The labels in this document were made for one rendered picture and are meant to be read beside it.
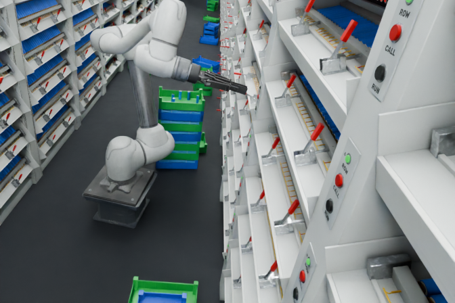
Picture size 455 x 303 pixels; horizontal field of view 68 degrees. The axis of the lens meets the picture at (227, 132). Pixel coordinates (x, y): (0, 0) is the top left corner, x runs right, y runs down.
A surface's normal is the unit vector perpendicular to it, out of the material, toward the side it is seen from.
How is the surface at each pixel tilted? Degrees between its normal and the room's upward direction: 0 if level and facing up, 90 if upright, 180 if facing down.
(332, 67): 90
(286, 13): 90
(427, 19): 90
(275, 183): 19
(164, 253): 0
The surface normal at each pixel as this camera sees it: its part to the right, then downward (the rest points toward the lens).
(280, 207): -0.18, -0.85
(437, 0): -0.99, -0.11
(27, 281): 0.14, -0.86
